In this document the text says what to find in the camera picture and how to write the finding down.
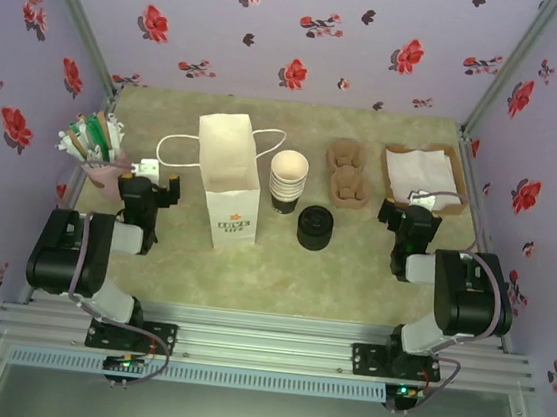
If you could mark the stack of pulp cup carriers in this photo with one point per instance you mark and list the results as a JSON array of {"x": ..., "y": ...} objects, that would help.
[{"x": 347, "y": 176}]

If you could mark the white printed paper bag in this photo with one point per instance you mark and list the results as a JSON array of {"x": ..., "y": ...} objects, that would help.
[{"x": 229, "y": 173}]

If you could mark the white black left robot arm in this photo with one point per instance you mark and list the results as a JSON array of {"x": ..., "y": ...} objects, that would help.
[{"x": 62, "y": 254}]

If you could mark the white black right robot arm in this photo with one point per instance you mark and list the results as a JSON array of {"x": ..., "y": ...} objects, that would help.
[{"x": 474, "y": 301}]

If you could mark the pink straw holder cup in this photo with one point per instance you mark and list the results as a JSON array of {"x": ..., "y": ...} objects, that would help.
[{"x": 102, "y": 183}]

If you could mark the white wrapped straw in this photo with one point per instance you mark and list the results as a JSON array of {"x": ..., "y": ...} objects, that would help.
[
  {"x": 67, "y": 144},
  {"x": 116, "y": 129}
]

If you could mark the stack of black lids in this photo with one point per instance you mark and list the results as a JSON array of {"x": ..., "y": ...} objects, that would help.
[{"x": 315, "y": 225}]

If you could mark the green wrapped straw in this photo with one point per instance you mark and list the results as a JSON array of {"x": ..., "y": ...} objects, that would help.
[
  {"x": 87, "y": 139},
  {"x": 99, "y": 135}
]

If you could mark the brown cardboard napkin box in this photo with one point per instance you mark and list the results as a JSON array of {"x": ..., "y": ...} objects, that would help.
[{"x": 460, "y": 161}]

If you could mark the stack of paper cups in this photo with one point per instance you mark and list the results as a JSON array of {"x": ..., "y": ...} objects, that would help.
[{"x": 289, "y": 169}]

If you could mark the black controller board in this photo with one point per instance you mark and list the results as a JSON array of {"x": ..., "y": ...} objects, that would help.
[
  {"x": 117, "y": 366},
  {"x": 403, "y": 396}
]

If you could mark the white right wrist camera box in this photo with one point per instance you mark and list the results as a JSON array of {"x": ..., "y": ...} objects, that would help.
[{"x": 423, "y": 200}]

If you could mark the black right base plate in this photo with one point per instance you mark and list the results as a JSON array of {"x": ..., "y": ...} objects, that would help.
[{"x": 366, "y": 362}]

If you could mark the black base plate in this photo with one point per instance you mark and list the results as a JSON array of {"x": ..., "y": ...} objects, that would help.
[
  {"x": 163, "y": 338},
  {"x": 366, "y": 362}
]

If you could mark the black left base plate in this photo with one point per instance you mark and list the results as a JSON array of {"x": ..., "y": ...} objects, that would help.
[{"x": 163, "y": 338}]

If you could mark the aluminium front rail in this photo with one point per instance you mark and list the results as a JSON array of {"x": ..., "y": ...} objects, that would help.
[{"x": 264, "y": 337}]

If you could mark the aluminium corner post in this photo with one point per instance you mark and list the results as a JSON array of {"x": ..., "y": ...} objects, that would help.
[
  {"x": 75, "y": 9},
  {"x": 516, "y": 64}
]

